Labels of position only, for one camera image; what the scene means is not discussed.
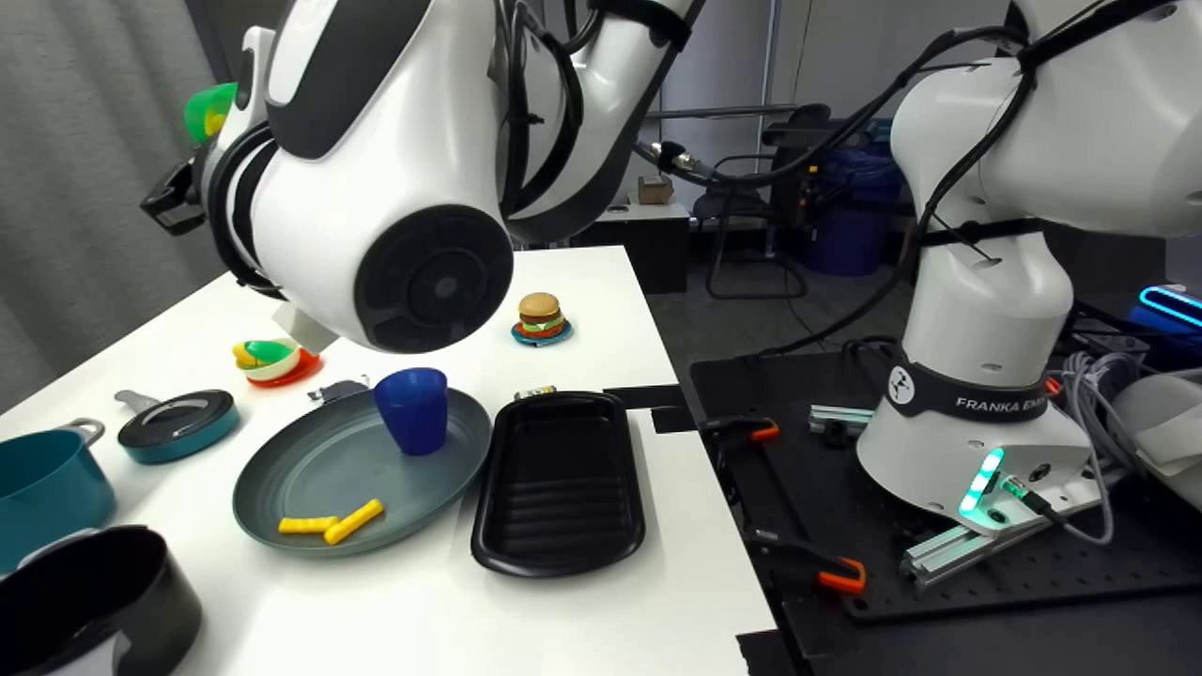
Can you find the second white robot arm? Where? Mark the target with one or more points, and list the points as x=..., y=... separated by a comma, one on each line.
x=1091, y=126

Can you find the orange black clamp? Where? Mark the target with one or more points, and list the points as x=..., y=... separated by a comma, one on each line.
x=817, y=566

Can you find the black rectangular tray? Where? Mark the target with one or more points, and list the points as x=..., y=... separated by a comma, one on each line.
x=560, y=488

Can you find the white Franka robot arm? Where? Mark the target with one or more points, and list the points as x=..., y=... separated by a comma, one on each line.
x=376, y=161

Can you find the small grey toy piece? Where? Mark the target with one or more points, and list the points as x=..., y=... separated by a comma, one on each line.
x=337, y=392

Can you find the small teal plate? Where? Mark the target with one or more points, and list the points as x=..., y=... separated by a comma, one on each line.
x=544, y=338

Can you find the green plastic cup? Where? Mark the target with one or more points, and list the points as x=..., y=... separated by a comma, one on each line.
x=210, y=111

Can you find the yellow toy fries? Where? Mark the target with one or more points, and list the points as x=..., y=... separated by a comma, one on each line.
x=332, y=526

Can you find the toy burger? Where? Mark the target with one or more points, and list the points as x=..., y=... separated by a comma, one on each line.
x=540, y=314

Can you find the blue plastic cup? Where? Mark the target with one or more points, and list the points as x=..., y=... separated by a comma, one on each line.
x=416, y=407

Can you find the teal cooking pot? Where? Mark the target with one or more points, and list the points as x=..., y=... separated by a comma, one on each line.
x=49, y=484

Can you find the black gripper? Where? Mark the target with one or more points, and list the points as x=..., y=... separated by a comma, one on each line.
x=173, y=200

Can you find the black cooking pot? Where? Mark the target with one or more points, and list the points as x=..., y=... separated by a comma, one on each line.
x=111, y=589

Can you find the toy food on orange plate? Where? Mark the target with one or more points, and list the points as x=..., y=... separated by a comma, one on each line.
x=275, y=363

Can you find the teal pan lid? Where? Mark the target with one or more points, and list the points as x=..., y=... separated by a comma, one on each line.
x=181, y=427

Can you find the grey round plate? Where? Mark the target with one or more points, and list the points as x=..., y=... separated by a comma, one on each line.
x=341, y=454

